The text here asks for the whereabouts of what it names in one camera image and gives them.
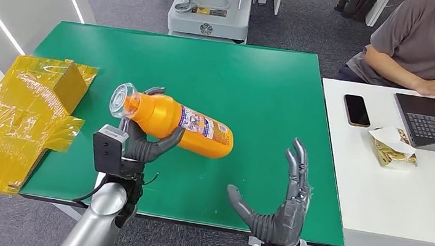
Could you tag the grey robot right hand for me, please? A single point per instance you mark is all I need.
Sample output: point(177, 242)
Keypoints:
point(286, 224)

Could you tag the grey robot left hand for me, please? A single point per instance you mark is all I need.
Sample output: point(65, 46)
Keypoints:
point(142, 150)

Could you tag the orange plastic bottle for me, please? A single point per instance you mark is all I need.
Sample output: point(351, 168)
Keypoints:
point(169, 118)

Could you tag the grey robot base machine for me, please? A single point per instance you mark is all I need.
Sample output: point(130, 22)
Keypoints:
point(208, 20)

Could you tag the person's right forearm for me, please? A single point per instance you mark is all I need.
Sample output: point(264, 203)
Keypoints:
point(389, 68)

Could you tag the person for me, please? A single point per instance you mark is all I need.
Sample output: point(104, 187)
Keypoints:
point(424, 35)

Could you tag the gold snack bag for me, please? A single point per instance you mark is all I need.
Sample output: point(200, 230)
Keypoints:
point(390, 156)

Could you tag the black smartphone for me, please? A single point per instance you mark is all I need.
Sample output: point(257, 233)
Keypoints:
point(357, 110)

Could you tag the white table leg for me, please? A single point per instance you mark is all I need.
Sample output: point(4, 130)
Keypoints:
point(68, 211)

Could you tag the white furniture leg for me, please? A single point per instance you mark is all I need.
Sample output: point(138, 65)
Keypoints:
point(377, 11)

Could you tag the black cylindrical grips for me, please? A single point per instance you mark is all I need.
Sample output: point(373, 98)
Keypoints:
point(354, 4)

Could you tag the yellow taped cardboard box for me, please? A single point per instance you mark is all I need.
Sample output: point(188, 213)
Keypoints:
point(8, 127)

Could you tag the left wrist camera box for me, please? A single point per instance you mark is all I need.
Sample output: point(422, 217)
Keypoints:
point(108, 150)

